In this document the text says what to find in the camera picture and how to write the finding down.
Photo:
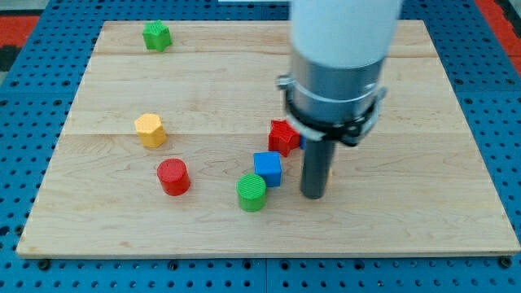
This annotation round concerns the blue block behind arm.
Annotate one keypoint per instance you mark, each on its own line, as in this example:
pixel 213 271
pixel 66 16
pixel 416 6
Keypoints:
pixel 302 142

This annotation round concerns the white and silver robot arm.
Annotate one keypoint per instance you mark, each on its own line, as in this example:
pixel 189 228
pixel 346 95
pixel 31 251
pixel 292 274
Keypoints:
pixel 338 49

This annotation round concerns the blue cube block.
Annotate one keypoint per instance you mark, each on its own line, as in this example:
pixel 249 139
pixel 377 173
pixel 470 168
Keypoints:
pixel 268 165

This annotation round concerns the red star block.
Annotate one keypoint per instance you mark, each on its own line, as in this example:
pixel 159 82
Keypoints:
pixel 282 137

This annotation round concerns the green cylinder block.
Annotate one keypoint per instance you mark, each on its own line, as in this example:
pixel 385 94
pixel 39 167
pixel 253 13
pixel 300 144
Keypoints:
pixel 251 191

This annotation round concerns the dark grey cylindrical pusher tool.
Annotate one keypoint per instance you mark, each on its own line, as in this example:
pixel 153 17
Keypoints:
pixel 318 156

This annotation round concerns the wooden board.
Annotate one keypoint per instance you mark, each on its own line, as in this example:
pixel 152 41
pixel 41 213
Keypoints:
pixel 415 186

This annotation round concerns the red cylinder block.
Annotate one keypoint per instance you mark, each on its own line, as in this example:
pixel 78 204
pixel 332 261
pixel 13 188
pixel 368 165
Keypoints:
pixel 173 176

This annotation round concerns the yellow hexagon block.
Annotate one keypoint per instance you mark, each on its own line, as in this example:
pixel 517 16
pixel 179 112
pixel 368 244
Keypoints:
pixel 150 130

